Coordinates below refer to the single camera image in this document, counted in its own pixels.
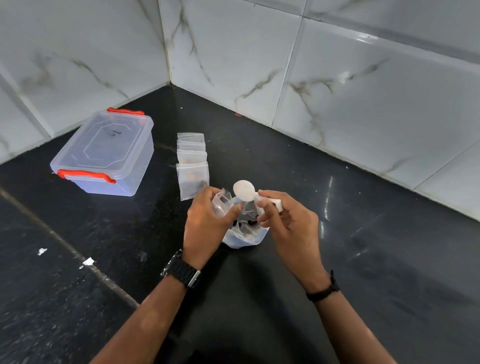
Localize person's right hand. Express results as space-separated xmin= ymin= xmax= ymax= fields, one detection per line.
xmin=256 ymin=190 xmax=330 ymax=293

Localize person's left hand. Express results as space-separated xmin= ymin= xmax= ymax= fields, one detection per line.
xmin=182 ymin=186 xmax=244 ymax=270

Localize white plastic spoon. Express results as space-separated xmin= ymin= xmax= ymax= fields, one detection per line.
xmin=233 ymin=180 xmax=284 ymax=213

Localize person's right forearm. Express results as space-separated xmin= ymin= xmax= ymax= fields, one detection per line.
xmin=313 ymin=288 xmax=398 ymax=364

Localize person's left forearm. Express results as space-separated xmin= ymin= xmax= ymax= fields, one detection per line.
xmin=89 ymin=271 xmax=190 ymax=364

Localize dark dried fruits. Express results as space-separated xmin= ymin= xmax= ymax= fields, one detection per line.
xmin=232 ymin=212 xmax=261 ymax=228

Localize large clear plastic bag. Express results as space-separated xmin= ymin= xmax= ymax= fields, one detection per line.
xmin=221 ymin=198 xmax=270 ymax=249

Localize black wristwatch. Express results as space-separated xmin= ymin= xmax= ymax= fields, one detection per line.
xmin=160 ymin=249 xmax=202 ymax=289

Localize black wristband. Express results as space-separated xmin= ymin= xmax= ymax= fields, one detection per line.
xmin=306 ymin=270 xmax=341 ymax=303

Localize clear storage box orange latches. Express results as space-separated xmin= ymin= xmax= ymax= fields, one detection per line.
xmin=50 ymin=107 xmax=155 ymax=197

